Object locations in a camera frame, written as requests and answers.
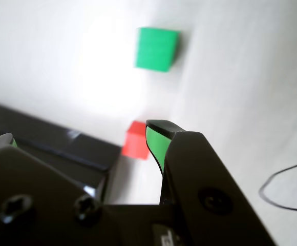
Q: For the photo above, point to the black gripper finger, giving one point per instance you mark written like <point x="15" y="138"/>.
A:
<point x="202" y="179"/>
<point x="35" y="205"/>

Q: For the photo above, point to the red wooden cube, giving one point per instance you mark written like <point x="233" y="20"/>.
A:
<point x="134" y="143"/>

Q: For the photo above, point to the green wooden cube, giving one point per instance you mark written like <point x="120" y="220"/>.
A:
<point x="156" y="48"/>

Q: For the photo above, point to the black open box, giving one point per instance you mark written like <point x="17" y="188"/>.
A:
<point x="61" y="133"/>

